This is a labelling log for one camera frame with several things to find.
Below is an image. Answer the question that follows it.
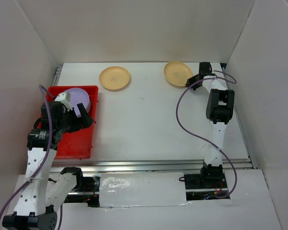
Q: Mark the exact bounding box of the white foam cover panel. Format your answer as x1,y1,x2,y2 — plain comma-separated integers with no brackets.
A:
99,172,187,207

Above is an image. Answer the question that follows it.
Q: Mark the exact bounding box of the orange plate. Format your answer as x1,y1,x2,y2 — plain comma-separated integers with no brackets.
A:
99,66,131,91
164,61,193,87

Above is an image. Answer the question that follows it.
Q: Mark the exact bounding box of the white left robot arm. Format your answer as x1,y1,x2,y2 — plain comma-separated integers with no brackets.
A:
0,101,94,230

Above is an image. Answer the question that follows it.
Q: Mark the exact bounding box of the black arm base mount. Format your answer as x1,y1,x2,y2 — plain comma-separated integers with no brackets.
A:
179,173,228,192

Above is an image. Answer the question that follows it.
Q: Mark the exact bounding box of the red plastic bin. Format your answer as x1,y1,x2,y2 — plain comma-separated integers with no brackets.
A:
48,85,98,160

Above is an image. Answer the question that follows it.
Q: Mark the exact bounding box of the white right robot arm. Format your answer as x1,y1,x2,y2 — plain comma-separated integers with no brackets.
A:
186,62,235,188

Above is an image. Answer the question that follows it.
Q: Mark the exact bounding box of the purple bear plate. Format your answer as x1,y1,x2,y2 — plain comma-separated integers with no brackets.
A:
65,88,89,117
85,97,91,113

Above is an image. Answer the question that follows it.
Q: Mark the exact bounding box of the aluminium table rail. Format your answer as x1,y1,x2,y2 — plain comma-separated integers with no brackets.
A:
50,160,255,173

